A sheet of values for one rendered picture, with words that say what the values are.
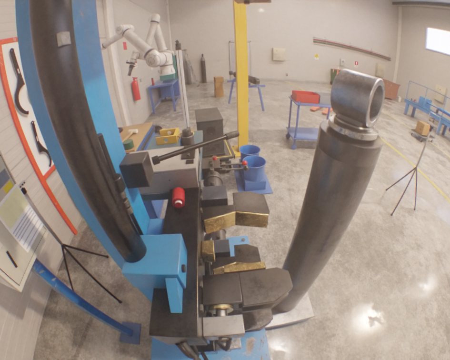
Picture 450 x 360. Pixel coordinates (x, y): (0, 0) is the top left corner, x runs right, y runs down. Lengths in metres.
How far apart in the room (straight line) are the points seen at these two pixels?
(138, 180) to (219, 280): 0.44
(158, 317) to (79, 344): 1.56
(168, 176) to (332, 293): 1.64
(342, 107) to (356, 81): 0.08
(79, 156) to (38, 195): 2.05
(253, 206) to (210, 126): 1.73
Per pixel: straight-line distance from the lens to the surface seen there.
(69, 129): 0.41
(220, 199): 0.99
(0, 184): 0.83
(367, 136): 0.60
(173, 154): 0.72
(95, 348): 2.04
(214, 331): 0.70
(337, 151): 0.59
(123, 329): 1.72
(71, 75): 0.40
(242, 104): 3.13
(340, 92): 0.59
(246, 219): 0.98
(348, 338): 1.91
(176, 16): 11.49
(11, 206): 0.85
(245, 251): 1.38
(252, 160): 2.65
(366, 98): 0.56
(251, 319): 1.19
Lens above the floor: 1.68
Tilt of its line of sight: 37 degrees down
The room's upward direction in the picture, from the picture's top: 3 degrees counter-clockwise
